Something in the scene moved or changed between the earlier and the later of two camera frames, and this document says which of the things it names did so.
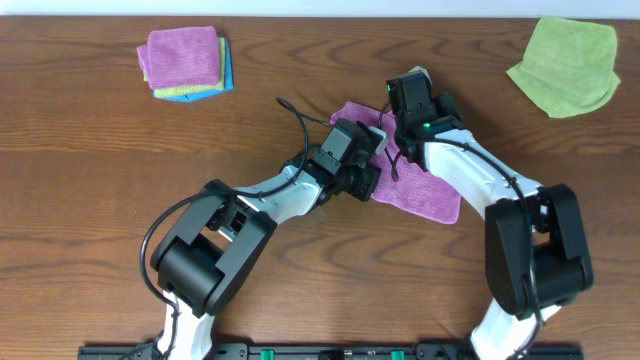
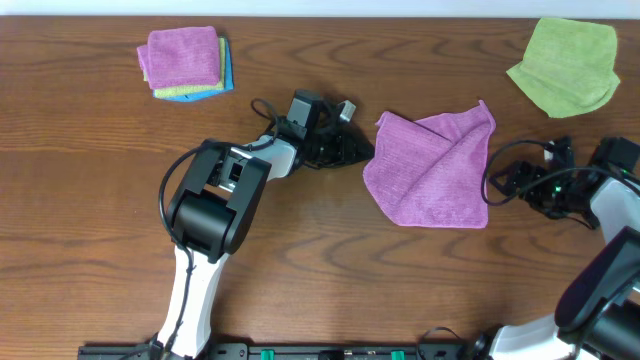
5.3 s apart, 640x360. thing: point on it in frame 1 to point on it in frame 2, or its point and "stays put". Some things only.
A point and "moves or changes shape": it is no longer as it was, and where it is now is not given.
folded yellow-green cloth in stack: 173,91 stays put
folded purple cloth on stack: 181,57 stays put
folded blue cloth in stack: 229,82 stays put
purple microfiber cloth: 403,182 moves or changes shape
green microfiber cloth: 568,66 stays put
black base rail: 327,352 stays put
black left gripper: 369,180 to 345,143
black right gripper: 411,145 to 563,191
